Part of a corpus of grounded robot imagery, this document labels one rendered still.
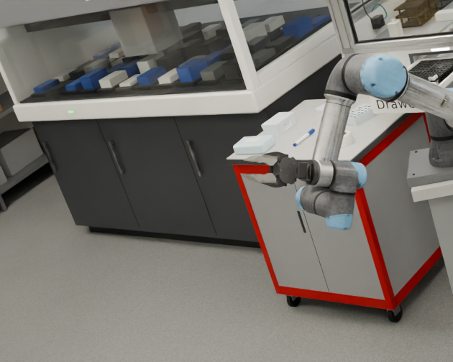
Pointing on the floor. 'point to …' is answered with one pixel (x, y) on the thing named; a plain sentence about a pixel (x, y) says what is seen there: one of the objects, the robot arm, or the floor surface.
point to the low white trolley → (415, 246)
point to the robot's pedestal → (452, 242)
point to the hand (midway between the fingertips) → (249, 167)
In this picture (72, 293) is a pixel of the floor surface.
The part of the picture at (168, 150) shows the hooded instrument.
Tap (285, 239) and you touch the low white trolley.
